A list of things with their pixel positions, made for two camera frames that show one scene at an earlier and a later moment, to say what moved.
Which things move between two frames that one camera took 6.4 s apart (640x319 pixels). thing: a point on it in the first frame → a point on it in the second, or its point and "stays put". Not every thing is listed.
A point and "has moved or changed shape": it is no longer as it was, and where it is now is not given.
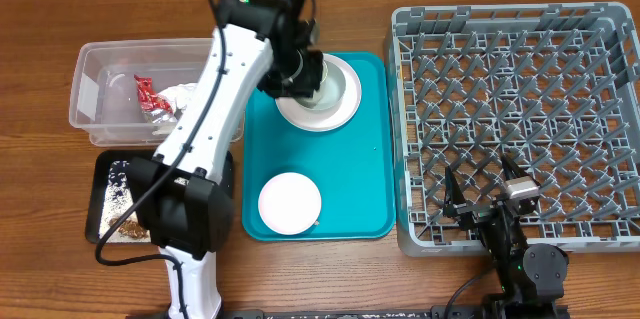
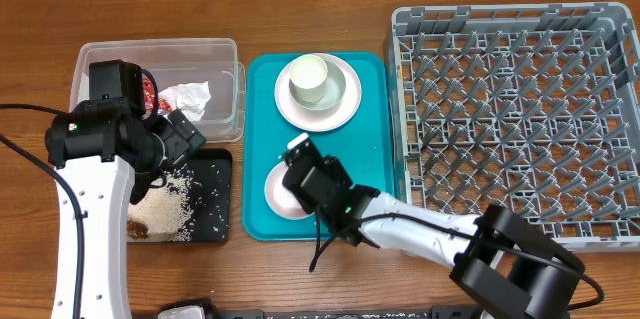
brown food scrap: (130, 227) stays put
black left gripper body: (293, 71) → (171, 145)
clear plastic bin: (105, 102) stays put
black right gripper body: (480, 208) → (304, 170)
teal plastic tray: (352, 167) stays put
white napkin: (179, 95) stays put
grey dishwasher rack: (555, 86) stays put
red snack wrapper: (149, 99) stays put
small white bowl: (289, 203) has moved or changed shape
